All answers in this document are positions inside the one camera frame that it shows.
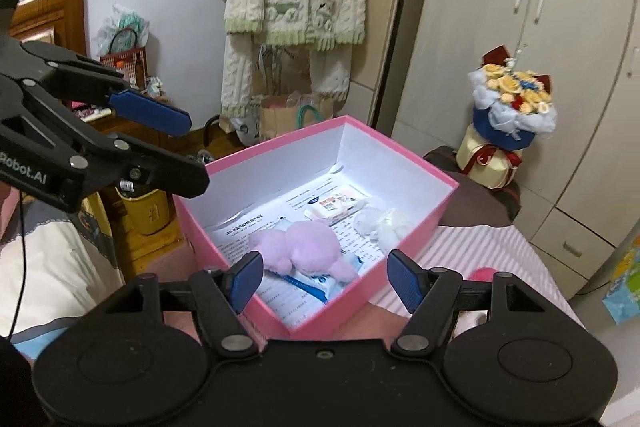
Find yellow bin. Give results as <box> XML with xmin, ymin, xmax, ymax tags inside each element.
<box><xmin>115</xmin><ymin>187</ymin><xmax>171</xmax><ymax>238</ymax></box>

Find cream knit pants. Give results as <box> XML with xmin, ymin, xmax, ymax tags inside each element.
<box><xmin>220</xmin><ymin>34</ymin><xmax>352</xmax><ymax>120</ymax></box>

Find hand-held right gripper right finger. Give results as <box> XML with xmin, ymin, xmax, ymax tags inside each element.
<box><xmin>387</xmin><ymin>249</ymin><xmax>553</xmax><ymax>359</ymax></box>

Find black cable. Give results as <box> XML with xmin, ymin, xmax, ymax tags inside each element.
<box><xmin>10</xmin><ymin>189</ymin><xmax>29</xmax><ymax>338</ymax></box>

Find pink ribbed blanket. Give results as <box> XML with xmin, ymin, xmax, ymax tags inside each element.
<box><xmin>120</xmin><ymin>232</ymin><xmax>416</xmax><ymax>343</ymax></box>

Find printed paper sheet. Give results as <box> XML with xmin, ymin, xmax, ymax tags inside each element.
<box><xmin>212</xmin><ymin>174</ymin><xmax>396</xmax><ymax>328</ymax></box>

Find knitted flower bouquet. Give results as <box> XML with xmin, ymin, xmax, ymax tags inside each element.
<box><xmin>467</xmin><ymin>46</ymin><xmax>558</xmax><ymax>152</ymax></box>

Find wooden cabinet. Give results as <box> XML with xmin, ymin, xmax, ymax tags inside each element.
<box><xmin>10</xmin><ymin>0</ymin><xmax>91</xmax><ymax>54</ymax></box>

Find large blue wet wipes pack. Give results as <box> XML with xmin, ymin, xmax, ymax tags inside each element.
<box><xmin>265</xmin><ymin>217</ymin><xmax>363</xmax><ymax>305</ymax></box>

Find brown cloth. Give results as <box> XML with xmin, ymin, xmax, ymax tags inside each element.
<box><xmin>424</xmin><ymin>146</ymin><xmax>521</xmax><ymax>228</ymax></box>

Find pink cardboard box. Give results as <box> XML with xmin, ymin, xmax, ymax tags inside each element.
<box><xmin>172</xmin><ymin>115</ymin><xmax>460</xmax><ymax>341</ymax></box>

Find striped bedsheet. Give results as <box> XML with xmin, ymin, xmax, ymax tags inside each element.
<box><xmin>370</xmin><ymin>222</ymin><xmax>586</xmax><ymax>333</ymax></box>

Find purple plush toy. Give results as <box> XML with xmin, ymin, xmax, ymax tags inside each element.
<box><xmin>248</xmin><ymin>221</ymin><xmax>360</xmax><ymax>282</ymax></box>

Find small pink wipes pack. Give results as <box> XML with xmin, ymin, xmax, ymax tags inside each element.
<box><xmin>304</xmin><ymin>186</ymin><xmax>371</xmax><ymax>224</ymax></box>

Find brown paper bag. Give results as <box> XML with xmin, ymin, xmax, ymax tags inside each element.
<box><xmin>259</xmin><ymin>94</ymin><xmax>335</xmax><ymax>142</ymax></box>

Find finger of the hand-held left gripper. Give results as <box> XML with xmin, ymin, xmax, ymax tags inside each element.
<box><xmin>0</xmin><ymin>34</ymin><xmax>192</xmax><ymax>138</ymax></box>
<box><xmin>0</xmin><ymin>77</ymin><xmax>210</xmax><ymax>200</ymax></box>

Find colourful gift bag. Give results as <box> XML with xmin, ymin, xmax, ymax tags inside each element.
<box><xmin>602</xmin><ymin>237</ymin><xmax>640</xmax><ymax>327</ymax></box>

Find white grey cloth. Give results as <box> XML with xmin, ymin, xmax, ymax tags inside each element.
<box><xmin>0</xmin><ymin>199</ymin><xmax>126</xmax><ymax>360</ymax></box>

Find white plastic bag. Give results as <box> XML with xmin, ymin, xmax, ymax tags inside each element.
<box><xmin>96</xmin><ymin>4</ymin><xmax>151</xmax><ymax>50</ymax></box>

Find red basket bag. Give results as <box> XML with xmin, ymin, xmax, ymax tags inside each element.
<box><xmin>99</xmin><ymin>27</ymin><xmax>149</xmax><ymax>90</ymax></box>

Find white mesh bath puff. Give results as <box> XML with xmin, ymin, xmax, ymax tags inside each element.
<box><xmin>352</xmin><ymin>206</ymin><xmax>416</xmax><ymax>253</ymax></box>

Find beige wardrobe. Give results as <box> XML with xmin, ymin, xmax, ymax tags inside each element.
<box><xmin>390</xmin><ymin>0</ymin><xmax>640</xmax><ymax>298</ymax></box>

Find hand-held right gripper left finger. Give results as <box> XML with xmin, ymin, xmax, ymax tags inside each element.
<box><xmin>97</xmin><ymin>251</ymin><xmax>264</xmax><ymax>360</ymax></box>

